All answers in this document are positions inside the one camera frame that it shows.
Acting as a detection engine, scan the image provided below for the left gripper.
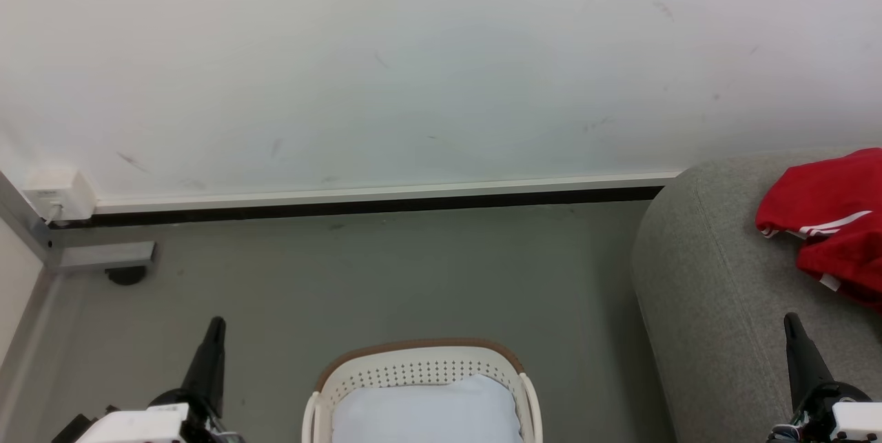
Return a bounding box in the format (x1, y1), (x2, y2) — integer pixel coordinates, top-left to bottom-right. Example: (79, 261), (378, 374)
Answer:
(148, 317), (243, 443)

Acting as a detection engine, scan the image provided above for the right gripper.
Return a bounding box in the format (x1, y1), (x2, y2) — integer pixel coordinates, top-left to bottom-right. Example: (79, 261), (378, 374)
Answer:
(784, 313), (873, 443)

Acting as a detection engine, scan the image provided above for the red garment with white stripes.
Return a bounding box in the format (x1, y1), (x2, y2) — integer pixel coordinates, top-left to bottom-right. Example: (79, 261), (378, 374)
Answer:
(755, 147), (882, 313)

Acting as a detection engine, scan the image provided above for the white laundry basket brown rim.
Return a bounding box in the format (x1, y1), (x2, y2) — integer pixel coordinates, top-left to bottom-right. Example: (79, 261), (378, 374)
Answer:
(301, 338), (544, 443)

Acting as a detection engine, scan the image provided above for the grey fabric sofa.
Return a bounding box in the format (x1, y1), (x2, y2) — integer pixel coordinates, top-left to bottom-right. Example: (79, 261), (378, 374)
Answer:
(630, 148), (882, 443)

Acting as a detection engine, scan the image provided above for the black caster wheel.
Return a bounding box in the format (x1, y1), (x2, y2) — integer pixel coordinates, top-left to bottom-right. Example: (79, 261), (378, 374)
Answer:
(105, 265), (147, 287)

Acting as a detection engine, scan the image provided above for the light blue cloth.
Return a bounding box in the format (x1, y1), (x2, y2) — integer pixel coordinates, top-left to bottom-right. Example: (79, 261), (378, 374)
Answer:
(331, 373), (524, 443)

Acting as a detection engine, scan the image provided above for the white power box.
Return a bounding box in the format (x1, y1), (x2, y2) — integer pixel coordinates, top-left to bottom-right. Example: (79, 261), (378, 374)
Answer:
(23, 166), (98, 223)

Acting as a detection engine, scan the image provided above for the white and black baseboard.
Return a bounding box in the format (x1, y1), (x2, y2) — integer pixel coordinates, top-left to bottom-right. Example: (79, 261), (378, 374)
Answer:
(93, 169), (683, 228)

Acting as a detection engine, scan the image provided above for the grey metal partition frame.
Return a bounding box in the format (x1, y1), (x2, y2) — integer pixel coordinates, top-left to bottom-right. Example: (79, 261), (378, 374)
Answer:
(0, 171), (156, 273)

